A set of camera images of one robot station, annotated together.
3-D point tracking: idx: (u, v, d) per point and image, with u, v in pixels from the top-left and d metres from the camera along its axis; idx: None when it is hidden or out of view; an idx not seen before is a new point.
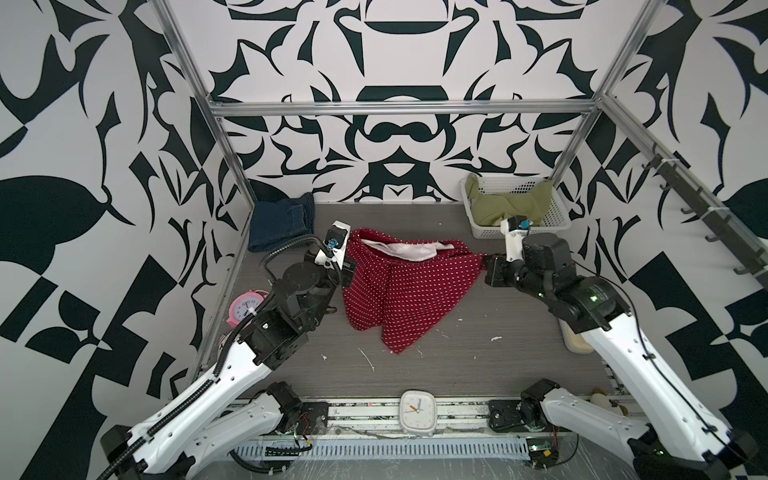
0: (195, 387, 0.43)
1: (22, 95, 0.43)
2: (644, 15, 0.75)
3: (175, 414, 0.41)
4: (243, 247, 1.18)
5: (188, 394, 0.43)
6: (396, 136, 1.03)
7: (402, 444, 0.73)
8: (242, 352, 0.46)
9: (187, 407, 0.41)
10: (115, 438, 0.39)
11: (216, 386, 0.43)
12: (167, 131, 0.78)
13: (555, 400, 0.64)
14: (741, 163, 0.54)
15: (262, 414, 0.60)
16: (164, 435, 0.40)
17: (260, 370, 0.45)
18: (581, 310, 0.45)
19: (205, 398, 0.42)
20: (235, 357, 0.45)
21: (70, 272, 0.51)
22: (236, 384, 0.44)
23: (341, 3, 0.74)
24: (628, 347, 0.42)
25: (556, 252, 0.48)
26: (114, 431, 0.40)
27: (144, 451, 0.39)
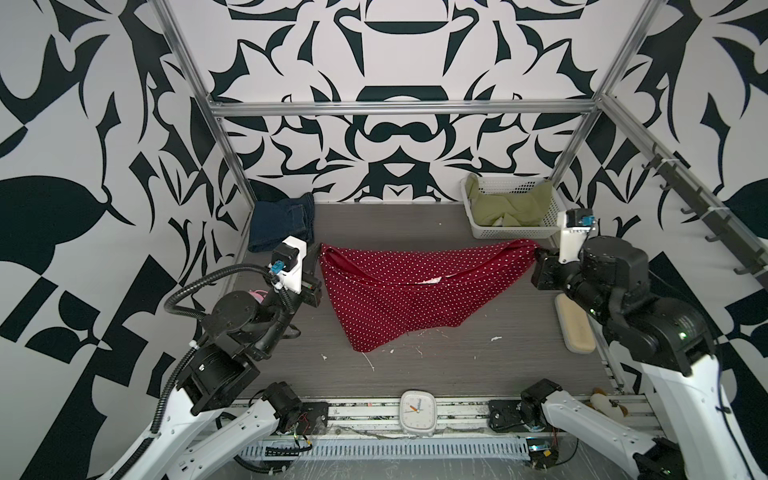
0: (135, 448, 0.40)
1: (22, 95, 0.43)
2: (643, 15, 0.75)
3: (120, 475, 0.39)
4: (243, 247, 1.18)
5: (129, 454, 0.40)
6: (396, 136, 1.03)
7: (402, 444, 0.73)
8: (180, 402, 0.41)
9: (131, 467, 0.39)
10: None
11: (157, 441, 0.40)
12: (167, 131, 0.78)
13: (557, 404, 0.63)
14: (740, 163, 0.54)
15: (256, 423, 0.60)
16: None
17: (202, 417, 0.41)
18: (663, 344, 0.36)
19: (148, 454, 0.40)
20: (174, 408, 0.41)
21: (71, 272, 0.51)
22: (177, 437, 0.40)
23: (341, 3, 0.74)
24: (701, 395, 0.35)
25: (634, 267, 0.37)
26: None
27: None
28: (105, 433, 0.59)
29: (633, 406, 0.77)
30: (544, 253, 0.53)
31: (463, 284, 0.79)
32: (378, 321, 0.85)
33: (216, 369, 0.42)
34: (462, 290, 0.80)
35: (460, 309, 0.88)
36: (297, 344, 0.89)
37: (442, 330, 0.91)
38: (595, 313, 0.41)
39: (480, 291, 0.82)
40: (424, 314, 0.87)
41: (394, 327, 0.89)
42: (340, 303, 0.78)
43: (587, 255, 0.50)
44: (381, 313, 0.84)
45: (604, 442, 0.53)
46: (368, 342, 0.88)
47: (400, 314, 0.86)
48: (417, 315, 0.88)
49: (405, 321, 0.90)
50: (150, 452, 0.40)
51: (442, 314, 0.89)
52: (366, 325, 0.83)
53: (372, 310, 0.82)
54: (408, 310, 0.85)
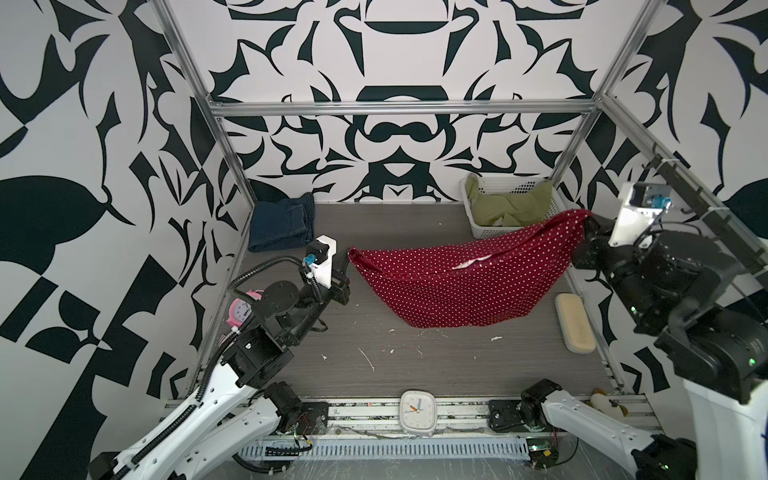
0: (180, 411, 0.43)
1: (22, 95, 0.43)
2: (643, 16, 0.75)
3: (162, 437, 0.41)
4: (243, 248, 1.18)
5: (170, 420, 0.43)
6: (396, 136, 1.03)
7: (402, 444, 0.73)
8: (223, 374, 0.45)
9: (169, 433, 0.42)
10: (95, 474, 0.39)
11: (199, 410, 0.43)
12: (167, 131, 0.78)
13: (561, 404, 0.62)
14: (741, 163, 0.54)
15: (259, 420, 0.60)
16: (149, 461, 0.40)
17: (242, 390, 0.45)
18: (725, 363, 0.31)
19: (188, 421, 0.42)
20: (218, 380, 0.45)
21: (71, 272, 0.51)
22: (219, 406, 0.44)
23: (341, 3, 0.74)
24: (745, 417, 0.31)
25: (724, 279, 0.30)
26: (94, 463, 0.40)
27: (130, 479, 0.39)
28: (105, 433, 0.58)
29: (633, 406, 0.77)
30: (602, 234, 0.42)
31: (510, 265, 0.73)
32: (425, 309, 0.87)
33: (258, 351, 0.47)
34: (511, 273, 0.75)
35: (516, 296, 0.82)
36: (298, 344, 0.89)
37: (443, 331, 0.91)
38: (639, 313, 0.37)
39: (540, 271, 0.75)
40: (483, 304, 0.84)
41: (449, 316, 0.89)
42: (383, 290, 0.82)
43: (659, 251, 0.34)
44: (427, 303, 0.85)
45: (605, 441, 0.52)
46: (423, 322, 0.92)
47: (450, 305, 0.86)
48: (476, 306, 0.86)
49: (465, 311, 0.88)
50: (190, 422, 0.42)
51: (507, 301, 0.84)
52: (426, 312, 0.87)
53: (417, 298, 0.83)
54: (461, 301, 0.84)
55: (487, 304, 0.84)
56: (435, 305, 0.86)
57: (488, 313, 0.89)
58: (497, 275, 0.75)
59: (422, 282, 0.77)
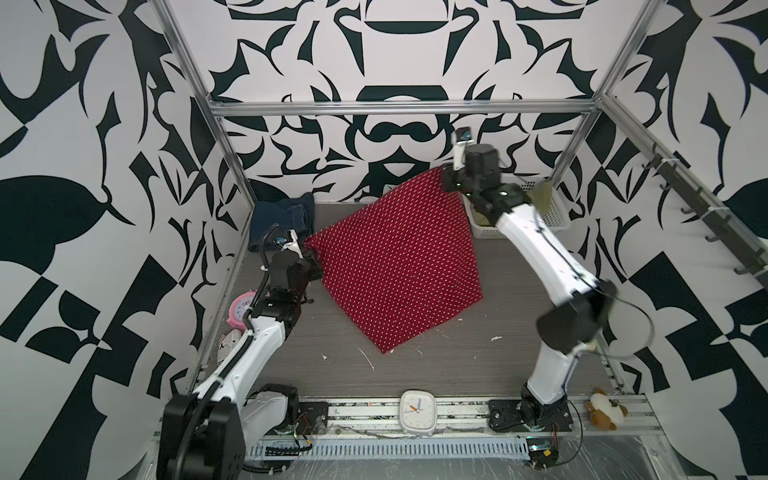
0: (238, 348, 0.50)
1: (22, 95, 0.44)
2: (643, 15, 0.75)
3: (233, 363, 0.48)
4: (243, 247, 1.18)
5: (235, 352, 0.50)
6: (396, 136, 1.03)
7: (402, 444, 0.73)
8: (265, 322, 0.56)
9: (238, 360, 0.48)
10: (180, 405, 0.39)
11: (256, 340, 0.52)
12: (167, 131, 0.78)
13: (534, 380, 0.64)
14: (741, 163, 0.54)
15: (270, 400, 0.61)
16: (233, 378, 0.45)
17: (282, 330, 0.56)
18: (494, 206, 0.55)
19: (253, 347, 0.51)
20: (261, 325, 0.55)
21: (71, 272, 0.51)
22: (272, 336, 0.54)
23: (341, 3, 0.74)
24: (525, 225, 0.52)
25: (491, 157, 0.56)
26: (174, 400, 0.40)
27: (222, 391, 0.43)
28: (105, 433, 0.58)
29: (633, 406, 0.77)
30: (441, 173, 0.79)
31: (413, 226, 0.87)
32: (375, 305, 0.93)
33: (277, 300, 0.64)
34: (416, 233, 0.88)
35: (430, 258, 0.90)
36: (297, 344, 0.89)
37: (442, 330, 0.91)
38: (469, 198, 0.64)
39: (451, 227, 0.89)
40: (426, 273, 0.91)
41: (408, 313, 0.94)
42: (333, 288, 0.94)
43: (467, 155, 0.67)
44: (376, 296, 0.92)
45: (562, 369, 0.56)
46: (388, 335, 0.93)
47: (398, 290, 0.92)
48: (421, 280, 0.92)
49: (410, 302, 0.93)
50: (256, 345, 0.51)
51: (453, 263, 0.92)
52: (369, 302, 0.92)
53: (354, 285, 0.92)
54: (404, 274, 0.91)
55: (427, 272, 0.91)
56: (385, 295, 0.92)
57: (443, 301, 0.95)
58: (408, 239, 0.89)
59: (356, 270, 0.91)
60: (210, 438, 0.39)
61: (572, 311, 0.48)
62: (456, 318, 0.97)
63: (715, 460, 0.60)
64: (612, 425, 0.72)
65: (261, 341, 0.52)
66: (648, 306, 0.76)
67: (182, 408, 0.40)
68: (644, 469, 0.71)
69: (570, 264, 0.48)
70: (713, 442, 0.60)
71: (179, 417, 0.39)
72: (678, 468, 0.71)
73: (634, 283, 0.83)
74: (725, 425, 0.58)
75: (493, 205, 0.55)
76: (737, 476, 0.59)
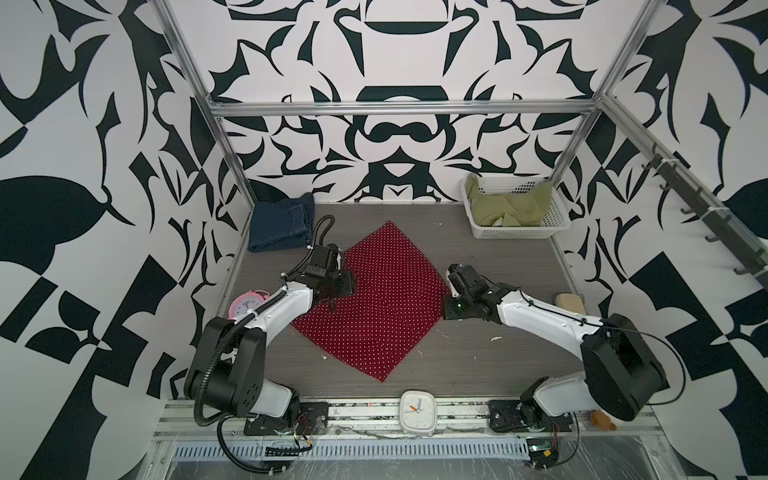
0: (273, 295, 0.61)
1: (22, 95, 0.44)
2: (644, 15, 0.75)
3: (266, 306, 0.52)
4: (243, 247, 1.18)
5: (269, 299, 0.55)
6: (396, 136, 1.03)
7: (402, 444, 0.73)
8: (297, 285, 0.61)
9: (271, 306, 0.52)
10: (217, 327, 0.45)
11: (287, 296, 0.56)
12: (167, 131, 0.78)
13: (544, 390, 0.66)
14: (740, 163, 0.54)
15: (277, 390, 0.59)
16: (264, 317, 0.49)
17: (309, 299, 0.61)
18: (491, 308, 0.64)
19: (284, 300, 0.55)
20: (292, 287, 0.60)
21: (70, 272, 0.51)
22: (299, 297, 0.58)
23: (341, 3, 0.74)
24: (518, 303, 0.60)
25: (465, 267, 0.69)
26: (213, 322, 0.45)
27: (254, 323, 0.47)
28: (105, 434, 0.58)
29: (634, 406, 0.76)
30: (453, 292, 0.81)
31: (368, 260, 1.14)
32: (358, 339, 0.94)
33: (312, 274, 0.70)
34: (371, 263, 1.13)
35: (392, 280, 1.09)
36: (297, 344, 0.89)
37: (442, 330, 0.91)
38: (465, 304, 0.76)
39: (397, 246, 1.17)
40: (391, 297, 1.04)
41: (394, 335, 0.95)
42: (327, 344, 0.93)
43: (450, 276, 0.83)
44: (365, 333, 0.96)
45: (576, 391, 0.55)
46: (384, 361, 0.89)
47: (377, 323, 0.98)
48: (389, 303, 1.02)
49: (393, 325, 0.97)
50: (287, 298, 0.56)
51: (408, 276, 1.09)
52: (360, 337, 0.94)
53: (343, 330, 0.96)
54: (370, 304, 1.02)
55: (390, 295, 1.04)
56: (364, 329, 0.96)
57: (420, 307, 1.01)
58: (365, 271, 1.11)
59: (331, 312, 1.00)
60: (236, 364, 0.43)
61: (597, 357, 0.44)
62: (456, 318, 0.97)
63: (713, 460, 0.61)
64: (612, 425, 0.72)
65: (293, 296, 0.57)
66: (647, 306, 0.76)
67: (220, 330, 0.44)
68: (644, 469, 0.71)
69: (572, 317, 0.52)
70: (712, 441, 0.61)
71: (215, 337, 0.44)
72: (678, 468, 0.71)
73: (633, 283, 0.83)
74: (725, 425, 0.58)
75: (489, 307, 0.64)
76: (737, 476, 0.59)
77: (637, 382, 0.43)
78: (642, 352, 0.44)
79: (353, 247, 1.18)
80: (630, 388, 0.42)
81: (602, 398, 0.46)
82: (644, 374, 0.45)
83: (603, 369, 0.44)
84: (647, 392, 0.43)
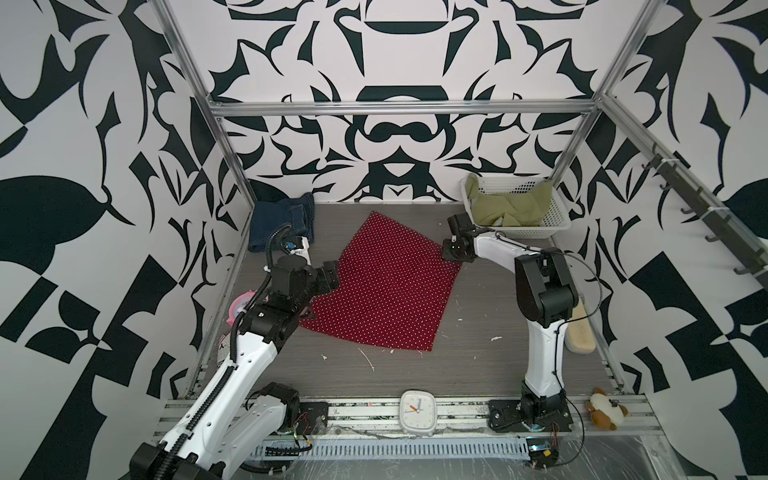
0: (217, 382, 0.45)
1: (22, 95, 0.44)
2: (644, 15, 0.75)
3: (207, 406, 0.43)
4: (243, 247, 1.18)
5: (211, 388, 0.45)
6: (396, 136, 1.03)
7: (401, 444, 0.73)
8: (252, 339, 0.50)
9: (214, 401, 0.43)
10: (147, 456, 0.38)
11: (237, 371, 0.46)
12: (167, 131, 0.78)
13: (532, 372, 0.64)
14: (740, 164, 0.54)
15: (265, 410, 0.60)
16: (204, 426, 0.41)
17: (271, 349, 0.50)
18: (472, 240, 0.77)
19: (232, 383, 0.45)
20: (246, 345, 0.49)
21: (71, 272, 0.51)
22: (253, 365, 0.47)
23: (341, 3, 0.74)
24: (492, 237, 0.73)
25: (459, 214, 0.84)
26: (141, 449, 0.39)
27: (189, 446, 0.39)
28: (105, 434, 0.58)
29: (632, 406, 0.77)
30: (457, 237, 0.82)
31: (372, 255, 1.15)
32: (389, 326, 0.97)
33: (271, 314, 0.53)
34: (377, 257, 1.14)
35: (400, 267, 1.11)
36: (297, 344, 0.89)
37: (442, 331, 0.91)
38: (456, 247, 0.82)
39: (394, 236, 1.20)
40: (405, 282, 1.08)
41: (396, 327, 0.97)
42: (360, 338, 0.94)
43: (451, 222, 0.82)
44: (393, 318, 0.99)
45: (547, 346, 0.60)
46: (422, 335, 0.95)
47: (399, 308, 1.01)
48: (406, 288, 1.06)
49: (416, 303, 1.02)
50: (235, 381, 0.45)
51: (408, 268, 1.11)
52: (392, 322, 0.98)
53: (371, 322, 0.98)
54: (386, 293, 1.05)
55: (394, 289, 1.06)
56: (390, 317, 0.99)
57: (435, 282, 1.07)
58: (368, 266, 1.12)
59: (350, 310, 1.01)
60: None
61: (523, 268, 0.57)
62: (456, 318, 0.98)
63: (713, 460, 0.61)
64: (612, 424, 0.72)
65: (242, 372, 0.46)
66: (647, 306, 0.76)
67: (149, 460, 0.38)
68: (644, 469, 0.71)
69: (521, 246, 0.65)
70: (712, 442, 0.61)
71: (145, 468, 0.37)
72: (678, 468, 0.71)
73: (633, 283, 0.83)
74: (725, 426, 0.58)
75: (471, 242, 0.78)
76: (737, 476, 0.59)
77: (551, 294, 0.56)
78: (563, 275, 0.57)
79: (356, 241, 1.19)
80: (543, 298, 0.55)
81: (523, 305, 0.60)
82: (560, 291, 0.57)
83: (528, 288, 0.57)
84: (560, 305, 0.56)
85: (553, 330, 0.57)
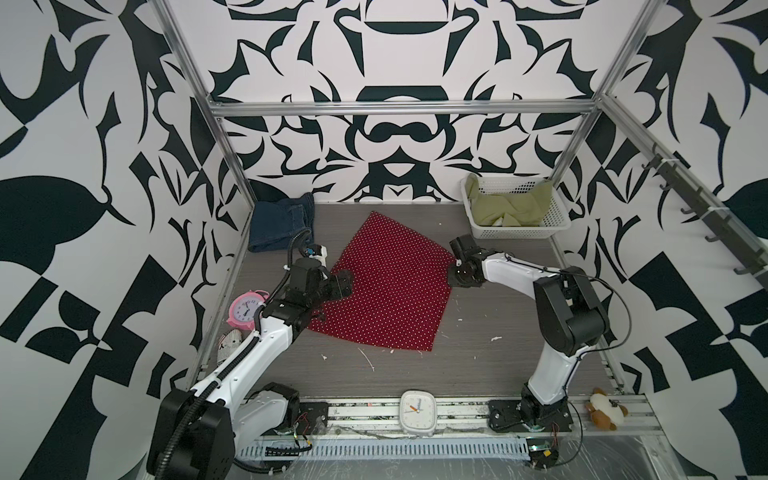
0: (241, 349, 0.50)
1: (22, 95, 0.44)
2: (644, 15, 0.75)
3: (234, 365, 0.47)
4: (243, 247, 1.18)
5: (238, 351, 0.49)
6: (396, 136, 1.03)
7: (402, 444, 0.73)
8: (273, 320, 0.56)
9: (239, 363, 0.47)
10: (176, 401, 0.41)
11: (260, 343, 0.51)
12: (167, 131, 0.78)
13: (536, 378, 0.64)
14: (740, 164, 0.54)
15: (268, 401, 0.60)
16: (230, 381, 0.45)
17: (288, 333, 0.55)
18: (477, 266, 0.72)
19: (256, 351, 0.50)
20: (268, 326, 0.55)
21: (71, 272, 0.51)
22: (276, 340, 0.53)
23: (341, 3, 0.74)
24: (502, 258, 0.68)
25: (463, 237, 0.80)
26: (171, 395, 0.41)
27: (217, 394, 0.42)
28: (105, 434, 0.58)
29: (633, 406, 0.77)
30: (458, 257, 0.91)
31: (373, 254, 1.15)
32: (389, 326, 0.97)
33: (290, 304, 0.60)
34: (377, 257, 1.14)
35: (400, 266, 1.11)
36: (297, 344, 0.89)
37: (442, 331, 0.91)
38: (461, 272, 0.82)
39: (394, 236, 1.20)
40: (406, 282, 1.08)
41: (396, 327, 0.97)
42: (360, 339, 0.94)
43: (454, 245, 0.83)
44: (393, 318, 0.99)
45: (564, 369, 0.56)
46: (422, 335, 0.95)
47: (399, 308, 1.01)
48: (406, 288, 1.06)
49: (416, 303, 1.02)
50: (259, 349, 0.50)
51: (409, 268, 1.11)
52: (392, 323, 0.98)
53: (372, 322, 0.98)
54: (387, 293, 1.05)
55: (394, 289, 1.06)
56: (390, 317, 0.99)
57: (435, 282, 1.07)
58: (369, 265, 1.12)
59: (350, 311, 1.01)
60: (199, 440, 0.39)
61: (544, 293, 0.52)
62: (456, 318, 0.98)
63: (714, 461, 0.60)
64: (612, 425, 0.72)
65: (266, 344, 0.51)
66: (647, 305, 0.76)
67: (179, 403, 0.40)
68: (644, 469, 0.71)
69: (536, 266, 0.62)
70: (712, 441, 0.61)
71: (174, 413, 0.40)
72: (678, 468, 0.71)
73: (633, 283, 0.83)
74: (725, 426, 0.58)
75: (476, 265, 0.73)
76: (737, 476, 0.59)
77: (577, 321, 0.50)
78: (589, 297, 0.51)
79: (357, 241, 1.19)
80: (569, 326, 0.49)
81: (549, 335, 0.54)
82: (587, 317, 0.51)
83: (548, 306, 0.52)
84: (589, 331, 0.50)
85: (575, 356, 0.49)
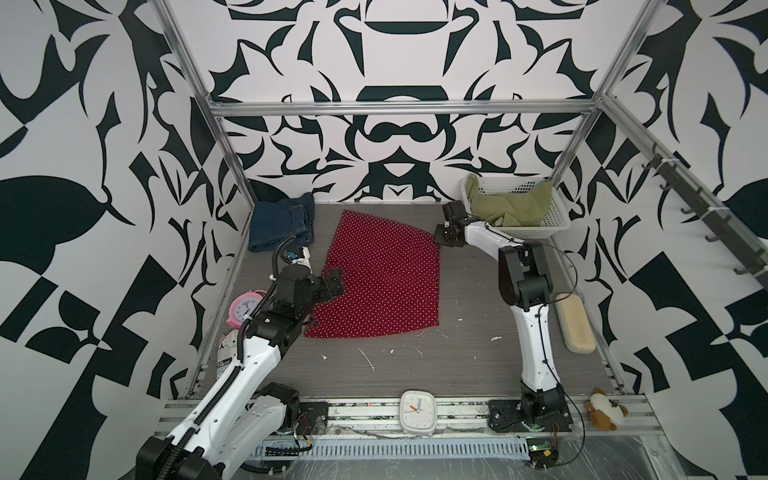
0: (224, 380, 0.47)
1: (22, 95, 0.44)
2: (644, 14, 0.75)
3: (214, 403, 0.44)
4: (243, 247, 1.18)
5: (219, 386, 0.46)
6: (396, 136, 1.03)
7: (402, 444, 0.73)
8: (257, 342, 0.52)
9: (222, 397, 0.45)
10: (153, 450, 0.39)
11: (244, 371, 0.48)
12: (167, 131, 0.78)
13: (526, 367, 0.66)
14: (740, 164, 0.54)
15: (266, 411, 0.60)
16: (210, 423, 0.42)
17: (276, 353, 0.52)
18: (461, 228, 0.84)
19: (239, 381, 0.47)
20: (252, 348, 0.51)
21: (71, 272, 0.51)
22: (259, 366, 0.49)
23: (341, 3, 0.74)
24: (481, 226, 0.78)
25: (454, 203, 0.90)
26: (148, 443, 0.39)
27: (195, 441, 0.40)
28: (105, 434, 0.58)
29: (633, 406, 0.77)
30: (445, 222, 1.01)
31: (362, 253, 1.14)
32: (392, 317, 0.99)
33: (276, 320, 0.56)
34: (367, 254, 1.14)
35: (389, 260, 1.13)
36: (297, 344, 0.89)
37: (442, 330, 0.91)
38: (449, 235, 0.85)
39: (379, 232, 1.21)
40: (399, 273, 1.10)
41: (399, 315, 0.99)
42: (369, 332, 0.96)
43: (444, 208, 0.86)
44: (394, 308, 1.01)
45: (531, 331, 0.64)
46: (425, 314, 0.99)
47: (398, 297, 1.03)
48: (400, 279, 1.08)
49: (412, 289, 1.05)
50: (240, 380, 0.47)
51: (397, 260, 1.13)
52: (394, 312, 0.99)
53: (376, 317, 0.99)
54: (383, 284, 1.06)
55: (388, 281, 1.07)
56: (391, 309, 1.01)
57: (425, 269, 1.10)
58: (359, 265, 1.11)
59: (350, 311, 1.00)
60: None
61: (505, 260, 0.64)
62: (456, 318, 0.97)
63: (715, 460, 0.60)
64: (612, 425, 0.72)
65: (249, 371, 0.48)
66: (647, 305, 0.76)
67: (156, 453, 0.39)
68: (644, 469, 0.71)
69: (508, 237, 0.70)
70: (712, 441, 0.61)
71: (151, 462, 0.38)
72: (678, 468, 0.71)
73: (633, 283, 0.83)
74: (725, 427, 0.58)
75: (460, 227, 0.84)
76: (737, 476, 0.59)
77: (527, 283, 0.63)
78: (541, 265, 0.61)
79: (349, 241, 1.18)
80: (519, 287, 0.62)
81: (502, 290, 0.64)
82: (536, 281, 0.63)
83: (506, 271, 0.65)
84: (534, 292, 0.62)
85: (534, 314, 0.63)
